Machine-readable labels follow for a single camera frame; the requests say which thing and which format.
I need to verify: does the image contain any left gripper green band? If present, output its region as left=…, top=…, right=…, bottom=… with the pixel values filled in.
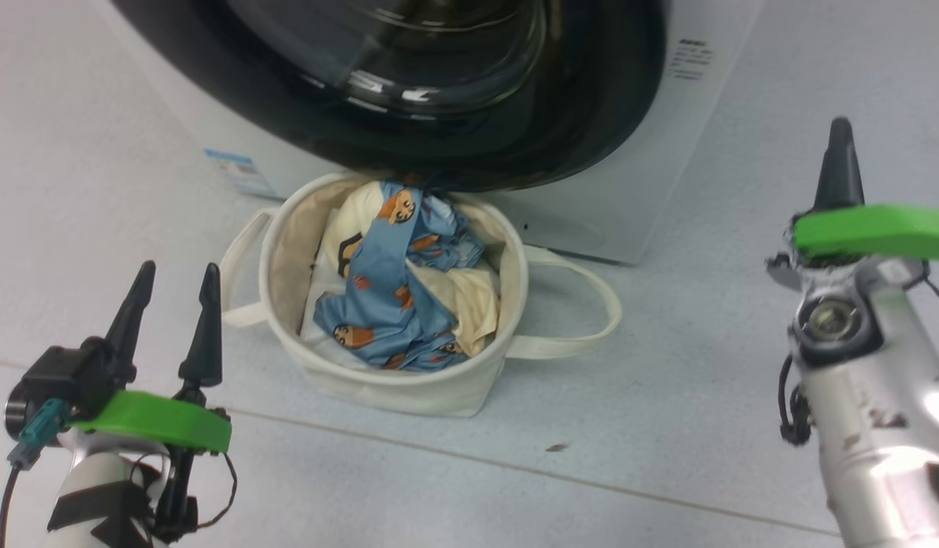
left=70, top=260, right=233, bottom=541

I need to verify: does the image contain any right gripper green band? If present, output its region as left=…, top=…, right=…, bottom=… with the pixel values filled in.
left=766, top=116, right=939, bottom=290

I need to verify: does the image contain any blue bear print garment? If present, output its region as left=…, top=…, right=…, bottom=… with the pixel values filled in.
left=312, top=180, right=487, bottom=371

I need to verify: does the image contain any cream yellow garment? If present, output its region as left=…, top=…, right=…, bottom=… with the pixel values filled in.
left=317, top=183, right=502, bottom=358

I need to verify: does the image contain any black round glass door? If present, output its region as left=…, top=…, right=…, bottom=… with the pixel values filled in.
left=108, top=0, right=668, bottom=193

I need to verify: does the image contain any cream canvas laundry basket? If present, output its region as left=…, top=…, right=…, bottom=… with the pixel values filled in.
left=220, top=172, right=622, bottom=418

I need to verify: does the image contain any white front-load washing machine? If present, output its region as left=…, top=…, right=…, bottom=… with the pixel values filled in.
left=89, top=0, right=763, bottom=266

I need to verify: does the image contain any white cushion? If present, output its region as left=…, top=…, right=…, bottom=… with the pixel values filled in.
left=298, top=209, right=379, bottom=370

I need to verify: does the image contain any blue energy label sticker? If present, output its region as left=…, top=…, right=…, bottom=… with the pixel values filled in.
left=205, top=148, right=276, bottom=199

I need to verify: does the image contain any left camera cable teal plug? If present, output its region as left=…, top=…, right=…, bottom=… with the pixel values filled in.
left=0, top=398, right=71, bottom=548

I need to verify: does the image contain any thin black left gripper cable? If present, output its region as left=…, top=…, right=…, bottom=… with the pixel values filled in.
left=127, top=453, right=238, bottom=530

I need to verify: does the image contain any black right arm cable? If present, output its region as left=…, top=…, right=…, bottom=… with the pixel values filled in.
left=778, top=354, right=816, bottom=448

